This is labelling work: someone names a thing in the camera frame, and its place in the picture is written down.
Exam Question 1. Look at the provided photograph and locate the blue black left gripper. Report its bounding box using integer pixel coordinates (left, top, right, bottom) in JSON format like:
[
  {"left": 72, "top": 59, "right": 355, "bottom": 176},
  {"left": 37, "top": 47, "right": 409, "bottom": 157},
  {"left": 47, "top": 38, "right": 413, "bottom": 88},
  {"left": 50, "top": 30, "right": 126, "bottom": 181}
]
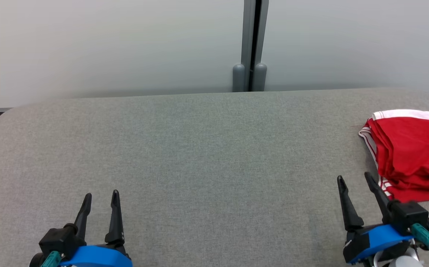
[{"left": 60, "top": 190, "right": 133, "bottom": 267}]

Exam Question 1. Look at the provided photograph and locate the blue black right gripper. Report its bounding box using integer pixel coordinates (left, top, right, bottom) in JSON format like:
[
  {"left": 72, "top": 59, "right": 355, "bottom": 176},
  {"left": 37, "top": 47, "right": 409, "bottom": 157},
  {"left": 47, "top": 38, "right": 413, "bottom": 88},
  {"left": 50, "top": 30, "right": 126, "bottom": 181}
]
[{"left": 337, "top": 172, "right": 429, "bottom": 265}]

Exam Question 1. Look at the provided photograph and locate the red Bulls 23 jersey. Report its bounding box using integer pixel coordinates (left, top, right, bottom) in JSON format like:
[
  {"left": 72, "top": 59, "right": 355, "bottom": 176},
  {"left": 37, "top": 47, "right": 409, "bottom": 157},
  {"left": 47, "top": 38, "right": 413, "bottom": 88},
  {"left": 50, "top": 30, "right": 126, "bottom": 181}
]
[{"left": 359, "top": 125, "right": 429, "bottom": 203}]

